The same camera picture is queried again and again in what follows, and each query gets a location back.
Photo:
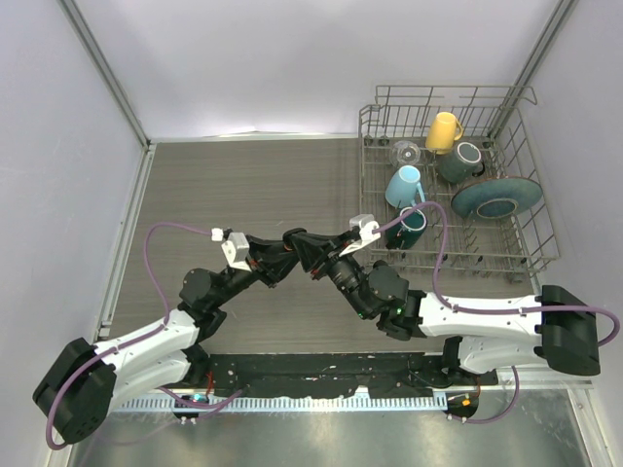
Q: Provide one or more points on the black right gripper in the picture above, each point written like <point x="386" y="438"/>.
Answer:
<point x="311" y="249"/>

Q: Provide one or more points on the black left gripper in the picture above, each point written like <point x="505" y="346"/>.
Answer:
<point x="271" y="259"/>

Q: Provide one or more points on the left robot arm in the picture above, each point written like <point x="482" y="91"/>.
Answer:
<point x="87" y="381"/>

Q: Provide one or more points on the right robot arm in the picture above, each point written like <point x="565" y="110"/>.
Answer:
<point x="481" y="335"/>

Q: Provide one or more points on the dark teal mug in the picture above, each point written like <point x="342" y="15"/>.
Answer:
<point x="406" y="233"/>

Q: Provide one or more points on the light blue mug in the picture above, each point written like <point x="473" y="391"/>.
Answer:
<point x="405" y="188"/>

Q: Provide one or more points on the clear glass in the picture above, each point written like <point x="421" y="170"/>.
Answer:
<point x="404" y="152"/>

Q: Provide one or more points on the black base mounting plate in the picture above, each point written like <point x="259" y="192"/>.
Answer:
<point x="326" y="376"/>

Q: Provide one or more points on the dark grey-green mug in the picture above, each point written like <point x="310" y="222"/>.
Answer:
<point x="460" y="163"/>

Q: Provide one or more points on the yellow mug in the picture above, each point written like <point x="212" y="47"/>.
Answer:
<point x="444" y="132"/>

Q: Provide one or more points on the blue ceramic plate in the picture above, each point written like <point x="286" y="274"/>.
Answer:
<point x="497" y="198"/>

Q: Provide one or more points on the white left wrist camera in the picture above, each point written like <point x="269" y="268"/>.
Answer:
<point x="235" y="247"/>

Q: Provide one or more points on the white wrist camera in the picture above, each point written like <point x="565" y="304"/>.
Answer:
<point x="364" y="226"/>
<point x="235" y="247"/>

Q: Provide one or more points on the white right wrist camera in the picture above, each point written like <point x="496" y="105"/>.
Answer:
<point x="364" y="226"/>

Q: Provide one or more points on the metal wire dish rack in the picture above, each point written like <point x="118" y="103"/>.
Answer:
<point x="518" y="247"/>

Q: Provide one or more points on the white slotted cable duct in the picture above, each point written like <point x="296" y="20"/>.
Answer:
<point x="359" y="402"/>

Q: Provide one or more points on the aluminium frame rail left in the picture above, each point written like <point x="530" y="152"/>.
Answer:
<point x="123" y="245"/>

